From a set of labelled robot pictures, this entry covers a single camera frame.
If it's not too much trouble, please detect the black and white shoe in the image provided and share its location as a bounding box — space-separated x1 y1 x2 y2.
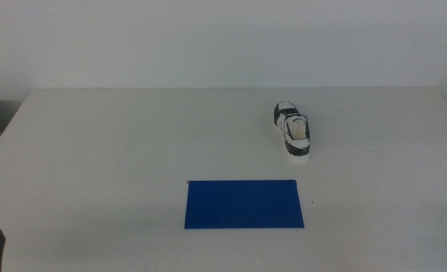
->
273 100 312 165

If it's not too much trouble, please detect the blue rectangular mat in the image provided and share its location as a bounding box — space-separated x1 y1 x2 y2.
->
183 179 305 230

